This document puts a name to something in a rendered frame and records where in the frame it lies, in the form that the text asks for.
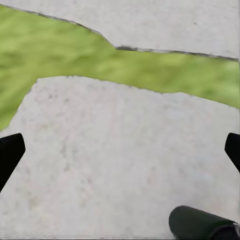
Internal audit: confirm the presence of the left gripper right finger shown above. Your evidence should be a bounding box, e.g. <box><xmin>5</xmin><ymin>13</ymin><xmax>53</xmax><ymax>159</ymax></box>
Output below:
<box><xmin>225</xmin><ymin>133</ymin><xmax>240</xmax><ymax>172</ymax></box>

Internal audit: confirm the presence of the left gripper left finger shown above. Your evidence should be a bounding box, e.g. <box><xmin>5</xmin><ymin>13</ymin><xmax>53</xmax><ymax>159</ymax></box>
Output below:
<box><xmin>0</xmin><ymin>134</ymin><xmax>26</xmax><ymax>192</ymax></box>

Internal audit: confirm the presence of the pesticide atomizer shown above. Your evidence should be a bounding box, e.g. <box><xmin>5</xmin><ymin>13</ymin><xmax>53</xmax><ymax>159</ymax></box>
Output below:
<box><xmin>168</xmin><ymin>206</ymin><xmax>240</xmax><ymax>240</ymax></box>

